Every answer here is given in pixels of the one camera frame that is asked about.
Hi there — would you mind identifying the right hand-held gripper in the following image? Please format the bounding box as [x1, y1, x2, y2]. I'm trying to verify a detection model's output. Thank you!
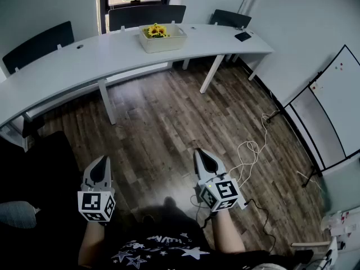
[193, 148, 249, 213]

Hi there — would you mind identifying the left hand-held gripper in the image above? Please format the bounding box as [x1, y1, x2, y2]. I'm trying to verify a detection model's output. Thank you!
[77, 155, 116, 227]

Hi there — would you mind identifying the cream perforated plastic basket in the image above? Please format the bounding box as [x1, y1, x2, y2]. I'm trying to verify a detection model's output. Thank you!
[138, 24, 188, 54]

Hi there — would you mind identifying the yellow sunflower bouquet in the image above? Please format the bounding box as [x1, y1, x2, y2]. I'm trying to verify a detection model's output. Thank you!
[142, 22, 171, 39]

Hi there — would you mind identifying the person's left forearm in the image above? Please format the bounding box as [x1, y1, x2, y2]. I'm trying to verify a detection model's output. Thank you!
[78, 222, 106, 267]

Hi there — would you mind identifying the person's right forearm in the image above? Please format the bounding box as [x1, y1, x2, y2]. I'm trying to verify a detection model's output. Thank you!
[209, 210, 246, 254]

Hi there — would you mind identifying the white desk tabletop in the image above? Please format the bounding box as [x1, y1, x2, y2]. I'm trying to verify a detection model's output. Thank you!
[0, 23, 275, 129]

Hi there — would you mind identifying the black office chair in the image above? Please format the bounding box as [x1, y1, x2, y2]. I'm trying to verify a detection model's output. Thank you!
[0, 130, 84, 270]

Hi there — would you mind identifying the black star print shirt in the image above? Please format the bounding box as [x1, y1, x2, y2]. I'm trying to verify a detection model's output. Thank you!
[92, 204, 314, 270]

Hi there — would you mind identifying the beige cloth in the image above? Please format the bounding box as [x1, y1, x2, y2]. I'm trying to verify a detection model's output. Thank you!
[251, 262, 284, 270]

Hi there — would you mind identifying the pale grey cabinet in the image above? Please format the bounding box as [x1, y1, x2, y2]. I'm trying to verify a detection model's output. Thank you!
[320, 156, 360, 217]

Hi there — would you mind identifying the dark desk partition panel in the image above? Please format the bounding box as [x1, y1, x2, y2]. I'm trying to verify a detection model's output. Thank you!
[210, 9, 253, 29]
[109, 4, 187, 32]
[2, 20, 75, 75]

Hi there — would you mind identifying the black framed whiteboard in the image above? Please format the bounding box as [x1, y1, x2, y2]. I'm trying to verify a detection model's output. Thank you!
[265, 44, 360, 188]

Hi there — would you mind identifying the white floor cable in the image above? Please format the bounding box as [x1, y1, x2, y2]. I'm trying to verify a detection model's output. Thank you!
[224, 110, 282, 191]

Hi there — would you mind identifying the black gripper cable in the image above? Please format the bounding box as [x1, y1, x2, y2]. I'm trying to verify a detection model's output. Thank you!
[244, 197, 278, 254]

